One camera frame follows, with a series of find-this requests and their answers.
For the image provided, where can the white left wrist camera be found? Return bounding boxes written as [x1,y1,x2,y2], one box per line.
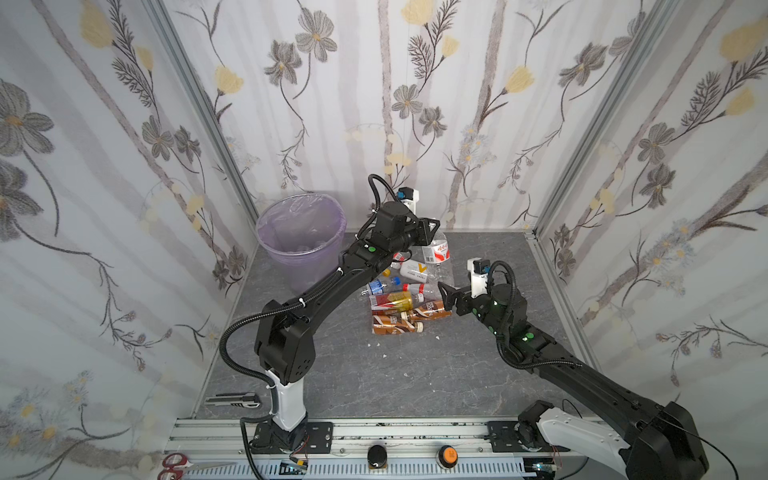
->
[397,186,420,214]

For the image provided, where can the purple lined waste bin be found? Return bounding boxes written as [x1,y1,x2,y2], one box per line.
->
[256,193,347,294]

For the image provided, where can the red handled scissors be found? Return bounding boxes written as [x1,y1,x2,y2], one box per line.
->
[157,453,192,480]

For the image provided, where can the brown coffee bottle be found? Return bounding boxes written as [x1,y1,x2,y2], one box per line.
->
[372,315,424,335]
[400,301,451,322]

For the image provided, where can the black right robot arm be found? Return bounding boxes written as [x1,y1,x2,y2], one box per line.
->
[438,259,711,479]

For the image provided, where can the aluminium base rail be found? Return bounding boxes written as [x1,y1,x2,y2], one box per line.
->
[163,417,621,479]

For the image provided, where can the black knob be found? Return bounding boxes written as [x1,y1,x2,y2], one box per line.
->
[366,445,388,470]

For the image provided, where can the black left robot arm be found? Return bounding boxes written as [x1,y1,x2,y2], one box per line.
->
[218,174,440,452]

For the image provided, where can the clear bottle red white label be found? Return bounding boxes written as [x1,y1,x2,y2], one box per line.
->
[421,230,451,265]

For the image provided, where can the clear bottle blue label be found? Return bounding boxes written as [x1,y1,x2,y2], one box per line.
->
[360,277,403,296]

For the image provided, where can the orange knob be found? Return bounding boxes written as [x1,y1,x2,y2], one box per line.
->
[437,445,459,469]

